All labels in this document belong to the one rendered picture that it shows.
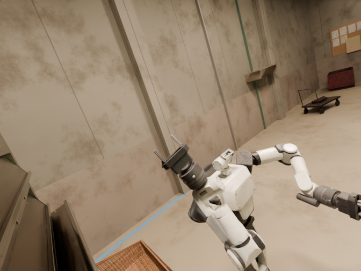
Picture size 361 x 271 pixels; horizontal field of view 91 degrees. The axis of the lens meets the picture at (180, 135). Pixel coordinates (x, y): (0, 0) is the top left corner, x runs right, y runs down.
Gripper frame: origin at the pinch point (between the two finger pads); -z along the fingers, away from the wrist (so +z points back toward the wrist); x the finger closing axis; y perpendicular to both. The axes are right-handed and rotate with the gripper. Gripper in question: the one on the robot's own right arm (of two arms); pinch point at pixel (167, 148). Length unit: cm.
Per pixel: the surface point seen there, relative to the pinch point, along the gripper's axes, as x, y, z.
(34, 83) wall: -76, -197, -158
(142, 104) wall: 13, -268, -56
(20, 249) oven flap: -61, 0, -9
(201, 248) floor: -59, -146, 143
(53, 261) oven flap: -59, -2, 2
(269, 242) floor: 8, -114, 176
